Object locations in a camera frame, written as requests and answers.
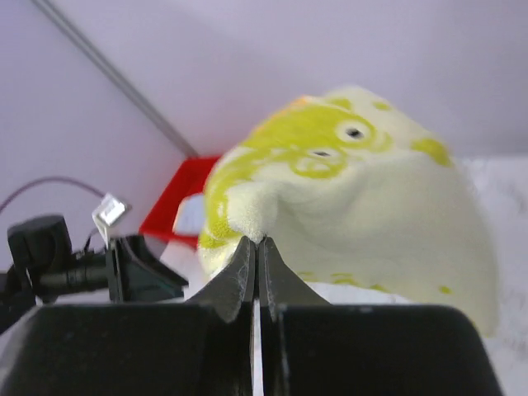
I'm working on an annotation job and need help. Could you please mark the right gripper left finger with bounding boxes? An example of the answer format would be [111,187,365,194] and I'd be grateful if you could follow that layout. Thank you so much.
[186,237,255,323]

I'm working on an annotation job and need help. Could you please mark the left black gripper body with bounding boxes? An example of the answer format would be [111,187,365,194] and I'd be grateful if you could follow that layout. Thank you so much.
[105,234,143,303]

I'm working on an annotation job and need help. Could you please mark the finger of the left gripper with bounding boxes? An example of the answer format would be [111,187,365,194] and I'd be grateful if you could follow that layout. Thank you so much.
[131,235,189,301]

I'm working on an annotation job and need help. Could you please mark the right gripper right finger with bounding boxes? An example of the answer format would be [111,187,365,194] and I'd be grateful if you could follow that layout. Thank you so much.
[257,237,330,322]

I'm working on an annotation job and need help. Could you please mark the pale yellow patterned towel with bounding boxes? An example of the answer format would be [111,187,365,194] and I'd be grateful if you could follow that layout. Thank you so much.
[197,87,500,337]

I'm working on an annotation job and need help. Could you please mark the light blue towel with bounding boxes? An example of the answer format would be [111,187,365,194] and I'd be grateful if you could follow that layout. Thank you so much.
[172,193,205,237]

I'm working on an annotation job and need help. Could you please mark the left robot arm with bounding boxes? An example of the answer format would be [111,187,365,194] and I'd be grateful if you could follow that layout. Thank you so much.
[1,214,189,315]

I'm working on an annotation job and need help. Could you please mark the red plastic tray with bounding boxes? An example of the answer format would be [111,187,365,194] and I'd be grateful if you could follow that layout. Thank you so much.
[139,156,220,250]

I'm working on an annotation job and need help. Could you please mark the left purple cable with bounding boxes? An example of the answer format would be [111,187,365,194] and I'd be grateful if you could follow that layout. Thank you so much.
[0,176,104,215]

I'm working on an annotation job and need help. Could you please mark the left aluminium frame post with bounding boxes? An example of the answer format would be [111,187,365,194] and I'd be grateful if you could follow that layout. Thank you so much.
[31,0,199,158]

